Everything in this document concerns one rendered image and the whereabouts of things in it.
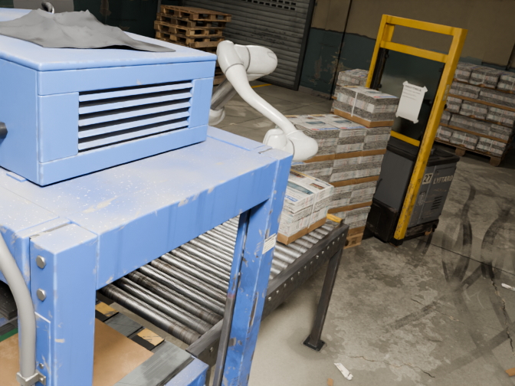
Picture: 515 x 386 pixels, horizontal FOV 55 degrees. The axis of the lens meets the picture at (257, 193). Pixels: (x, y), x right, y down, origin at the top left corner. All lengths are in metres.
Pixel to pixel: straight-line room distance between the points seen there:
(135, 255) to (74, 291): 0.12
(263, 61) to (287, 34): 8.26
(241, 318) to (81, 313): 0.65
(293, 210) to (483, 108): 6.04
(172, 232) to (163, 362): 0.82
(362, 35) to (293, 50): 1.47
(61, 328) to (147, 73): 0.48
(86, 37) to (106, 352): 1.00
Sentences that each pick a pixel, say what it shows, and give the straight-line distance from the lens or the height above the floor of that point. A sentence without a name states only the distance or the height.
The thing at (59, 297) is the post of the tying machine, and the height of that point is 1.48.
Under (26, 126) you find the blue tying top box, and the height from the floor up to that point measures 1.64.
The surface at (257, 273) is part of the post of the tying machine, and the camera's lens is 1.26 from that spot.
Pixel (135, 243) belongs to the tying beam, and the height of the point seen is 1.50.
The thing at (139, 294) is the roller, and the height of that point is 0.79.
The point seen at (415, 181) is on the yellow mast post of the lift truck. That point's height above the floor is 0.65.
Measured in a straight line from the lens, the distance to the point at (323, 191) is 2.46.
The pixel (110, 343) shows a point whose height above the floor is 0.80.
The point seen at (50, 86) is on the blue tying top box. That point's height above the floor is 1.71.
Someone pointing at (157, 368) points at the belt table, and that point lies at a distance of 1.61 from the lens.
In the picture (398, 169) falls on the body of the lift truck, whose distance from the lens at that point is 4.51.
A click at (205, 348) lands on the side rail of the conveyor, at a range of 1.69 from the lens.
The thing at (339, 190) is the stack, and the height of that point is 0.57.
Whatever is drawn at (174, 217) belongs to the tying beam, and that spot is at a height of 1.52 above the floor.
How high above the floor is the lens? 1.90
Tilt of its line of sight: 23 degrees down
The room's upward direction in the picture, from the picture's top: 10 degrees clockwise
